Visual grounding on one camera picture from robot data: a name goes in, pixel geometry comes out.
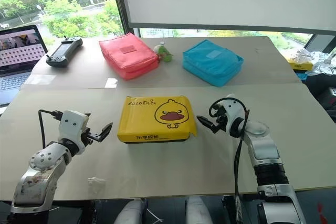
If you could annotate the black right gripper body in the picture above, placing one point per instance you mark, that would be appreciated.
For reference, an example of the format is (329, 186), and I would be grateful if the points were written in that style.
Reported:
(222, 120)

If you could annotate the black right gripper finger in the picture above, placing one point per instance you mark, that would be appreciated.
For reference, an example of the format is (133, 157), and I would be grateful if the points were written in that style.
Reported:
(204, 121)
(215, 129)

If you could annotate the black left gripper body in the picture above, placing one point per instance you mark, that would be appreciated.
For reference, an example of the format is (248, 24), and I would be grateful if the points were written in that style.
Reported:
(86, 137)

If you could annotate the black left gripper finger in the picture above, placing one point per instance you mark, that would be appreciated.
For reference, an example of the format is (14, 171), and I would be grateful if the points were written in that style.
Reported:
(107, 129)
(98, 138)

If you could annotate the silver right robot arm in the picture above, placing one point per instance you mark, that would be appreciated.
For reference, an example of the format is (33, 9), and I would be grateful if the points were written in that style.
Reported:
(265, 153)

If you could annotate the yellow duck package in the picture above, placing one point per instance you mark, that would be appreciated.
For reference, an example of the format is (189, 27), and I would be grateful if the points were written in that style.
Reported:
(147, 119)

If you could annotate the clear crumpled tape piece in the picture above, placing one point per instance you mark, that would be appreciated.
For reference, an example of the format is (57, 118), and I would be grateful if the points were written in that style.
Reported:
(96, 181)

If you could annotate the white tape patch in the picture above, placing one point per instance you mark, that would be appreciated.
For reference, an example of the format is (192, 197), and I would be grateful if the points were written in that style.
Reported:
(111, 83)

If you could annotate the blue fabric pouch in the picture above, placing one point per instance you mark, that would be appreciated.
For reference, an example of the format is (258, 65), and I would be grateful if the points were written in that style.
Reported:
(210, 61)

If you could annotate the red fabric pouch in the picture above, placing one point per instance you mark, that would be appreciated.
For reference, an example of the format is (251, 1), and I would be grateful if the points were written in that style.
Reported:
(126, 56)

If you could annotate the small green plush toy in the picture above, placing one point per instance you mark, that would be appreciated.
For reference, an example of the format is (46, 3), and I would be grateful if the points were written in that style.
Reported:
(165, 53)

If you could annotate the white rounded shape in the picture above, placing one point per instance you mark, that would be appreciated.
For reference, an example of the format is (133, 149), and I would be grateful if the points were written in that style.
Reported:
(132, 212)

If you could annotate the black handheld remote controller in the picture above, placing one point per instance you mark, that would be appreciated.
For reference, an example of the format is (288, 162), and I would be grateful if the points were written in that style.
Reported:
(63, 51)

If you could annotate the yellow cardboard box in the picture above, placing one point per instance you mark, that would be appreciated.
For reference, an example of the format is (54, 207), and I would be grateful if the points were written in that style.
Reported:
(299, 64)

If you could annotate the black bag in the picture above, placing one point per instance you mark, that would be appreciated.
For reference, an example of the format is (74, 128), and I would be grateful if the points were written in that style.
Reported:
(323, 90)

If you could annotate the open laptop computer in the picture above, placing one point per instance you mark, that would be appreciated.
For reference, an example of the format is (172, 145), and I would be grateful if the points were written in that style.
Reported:
(18, 51)

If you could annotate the clear crumpled plastic bags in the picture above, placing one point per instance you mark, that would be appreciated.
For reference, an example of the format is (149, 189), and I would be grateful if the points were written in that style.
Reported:
(323, 61)

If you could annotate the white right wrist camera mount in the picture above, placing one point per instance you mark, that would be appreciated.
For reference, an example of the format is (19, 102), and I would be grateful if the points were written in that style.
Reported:
(232, 113)

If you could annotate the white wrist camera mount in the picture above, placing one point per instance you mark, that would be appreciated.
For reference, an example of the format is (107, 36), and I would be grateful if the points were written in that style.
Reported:
(71, 127)
(232, 113)

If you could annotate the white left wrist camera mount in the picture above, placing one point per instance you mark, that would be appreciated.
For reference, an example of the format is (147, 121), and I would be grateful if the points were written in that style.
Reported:
(71, 127)

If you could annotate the dark window frame post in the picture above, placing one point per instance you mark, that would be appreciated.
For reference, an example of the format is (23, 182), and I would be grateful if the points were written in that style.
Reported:
(118, 1)

